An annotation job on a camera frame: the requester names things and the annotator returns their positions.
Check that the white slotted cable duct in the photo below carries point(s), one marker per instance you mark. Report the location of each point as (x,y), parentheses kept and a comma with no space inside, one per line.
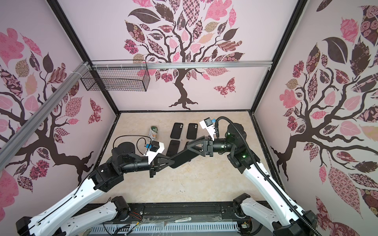
(157,230)

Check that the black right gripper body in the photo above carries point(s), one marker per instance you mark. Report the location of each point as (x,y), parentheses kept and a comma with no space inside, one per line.
(209,146)

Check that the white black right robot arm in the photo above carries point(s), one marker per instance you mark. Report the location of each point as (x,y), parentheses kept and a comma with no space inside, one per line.
(283,216)

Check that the aluminium rail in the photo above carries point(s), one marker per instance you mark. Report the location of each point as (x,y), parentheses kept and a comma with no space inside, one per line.
(10,149)
(238,64)

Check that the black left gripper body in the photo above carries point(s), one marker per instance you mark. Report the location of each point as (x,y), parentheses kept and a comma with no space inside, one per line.
(152,169)

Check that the aluminium rail left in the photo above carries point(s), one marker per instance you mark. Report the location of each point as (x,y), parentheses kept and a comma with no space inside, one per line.
(10,149)

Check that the blue edged black smartphone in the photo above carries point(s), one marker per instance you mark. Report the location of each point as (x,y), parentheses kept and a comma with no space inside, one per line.
(173,148)

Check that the black wire basket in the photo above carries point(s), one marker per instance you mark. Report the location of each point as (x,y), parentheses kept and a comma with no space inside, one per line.
(117,75)

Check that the crushed green drink can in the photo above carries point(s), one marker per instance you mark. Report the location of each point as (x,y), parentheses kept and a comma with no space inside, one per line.
(153,131)

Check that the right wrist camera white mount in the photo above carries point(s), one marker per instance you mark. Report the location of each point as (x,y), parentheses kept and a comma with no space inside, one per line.
(208,125)

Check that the aluminium rail back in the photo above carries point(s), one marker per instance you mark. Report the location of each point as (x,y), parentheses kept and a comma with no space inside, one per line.
(238,64)

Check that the black phone case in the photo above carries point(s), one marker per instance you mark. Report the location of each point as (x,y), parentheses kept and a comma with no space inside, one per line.
(176,131)
(192,131)

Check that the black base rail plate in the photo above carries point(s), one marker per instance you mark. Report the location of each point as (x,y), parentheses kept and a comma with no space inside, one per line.
(165,213)

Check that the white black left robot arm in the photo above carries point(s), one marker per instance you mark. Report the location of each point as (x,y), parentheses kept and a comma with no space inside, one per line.
(106,176)

